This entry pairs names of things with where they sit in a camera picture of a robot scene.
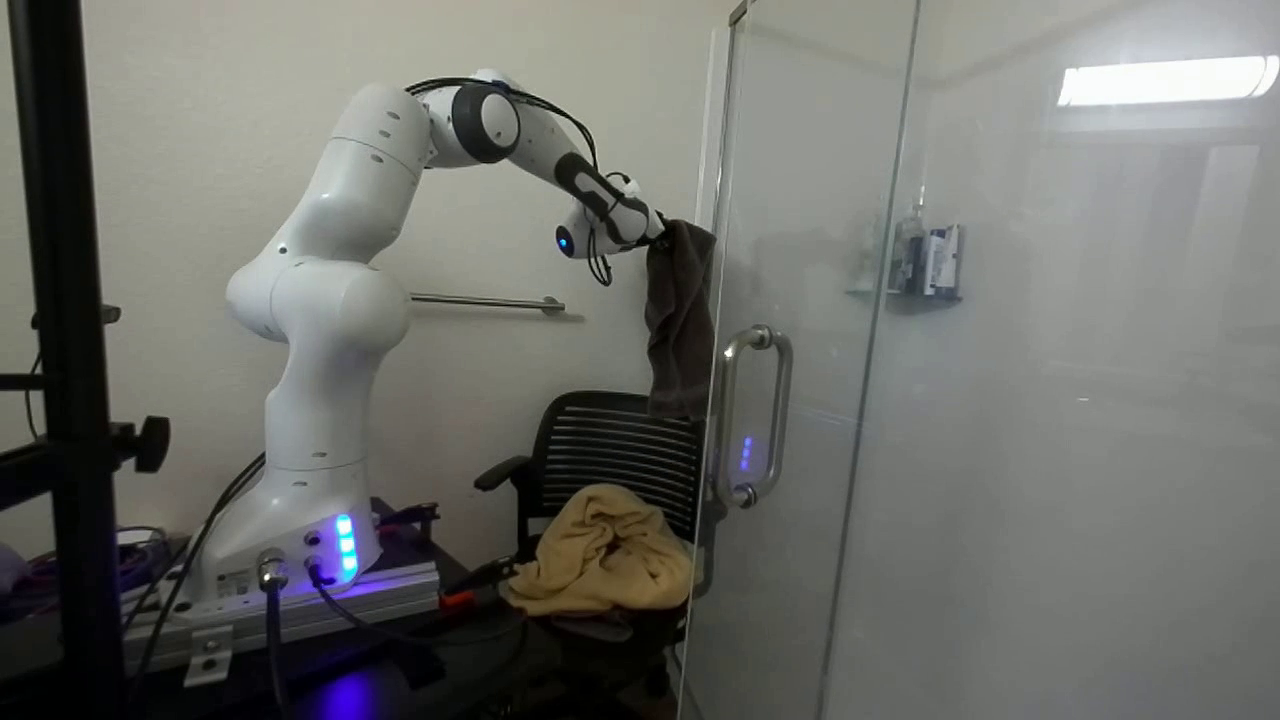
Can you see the small shower wall shelf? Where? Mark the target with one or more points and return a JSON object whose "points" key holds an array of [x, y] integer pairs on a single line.
{"points": [[925, 303]]}

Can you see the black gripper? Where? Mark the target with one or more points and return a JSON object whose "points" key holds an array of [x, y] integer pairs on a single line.
{"points": [[645, 224]]}

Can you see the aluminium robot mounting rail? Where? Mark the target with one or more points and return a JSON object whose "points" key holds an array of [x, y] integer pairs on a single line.
{"points": [[292, 605]]}

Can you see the dark brown-black towel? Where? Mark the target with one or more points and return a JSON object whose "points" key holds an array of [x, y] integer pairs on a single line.
{"points": [[682, 323]]}

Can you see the yellow towel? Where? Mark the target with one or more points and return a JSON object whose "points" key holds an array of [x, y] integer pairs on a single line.
{"points": [[600, 545]]}

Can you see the black mesh office chair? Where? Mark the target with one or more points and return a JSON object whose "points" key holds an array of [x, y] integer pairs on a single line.
{"points": [[612, 440]]}

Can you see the dark purple clamp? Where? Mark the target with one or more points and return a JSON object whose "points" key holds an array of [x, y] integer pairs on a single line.
{"points": [[403, 521]]}

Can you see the blue and white soap box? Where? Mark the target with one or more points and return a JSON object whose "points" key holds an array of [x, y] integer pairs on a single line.
{"points": [[944, 263]]}

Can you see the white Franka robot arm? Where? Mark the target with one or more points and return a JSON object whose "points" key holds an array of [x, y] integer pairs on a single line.
{"points": [[333, 306]]}

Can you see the rectangular ceiling light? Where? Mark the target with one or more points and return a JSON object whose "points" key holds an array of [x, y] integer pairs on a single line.
{"points": [[1164, 81]]}

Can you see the glass shower door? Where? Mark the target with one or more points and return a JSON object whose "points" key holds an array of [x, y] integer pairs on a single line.
{"points": [[815, 402]]}

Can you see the metal wall towel bar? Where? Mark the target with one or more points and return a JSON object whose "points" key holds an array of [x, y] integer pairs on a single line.
{"points": [[486, 306]]}

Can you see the black metal camera stand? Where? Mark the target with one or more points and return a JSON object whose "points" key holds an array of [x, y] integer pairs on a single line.
{"points": [[66, 362]]}

